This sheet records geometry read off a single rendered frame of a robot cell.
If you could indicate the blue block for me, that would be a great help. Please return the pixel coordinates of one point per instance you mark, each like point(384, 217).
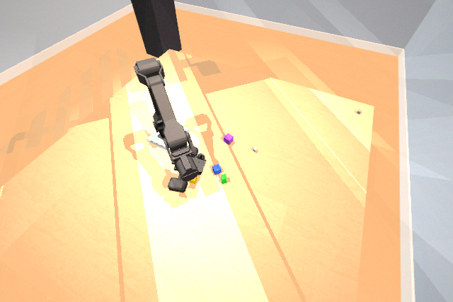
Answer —
point(216, 169)

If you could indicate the small purple block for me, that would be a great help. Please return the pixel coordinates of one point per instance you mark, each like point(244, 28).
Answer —
point(228, 139)

